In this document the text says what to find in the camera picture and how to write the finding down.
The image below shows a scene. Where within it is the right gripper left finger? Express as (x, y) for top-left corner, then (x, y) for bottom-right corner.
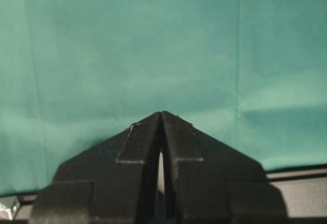
(29, 112), (161, 223)

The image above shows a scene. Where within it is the green table cloth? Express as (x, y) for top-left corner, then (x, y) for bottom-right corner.
(1, 0), (326, 195)

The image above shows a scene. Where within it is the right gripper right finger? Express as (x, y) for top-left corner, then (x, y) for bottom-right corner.
(161, 111), (287, 219)

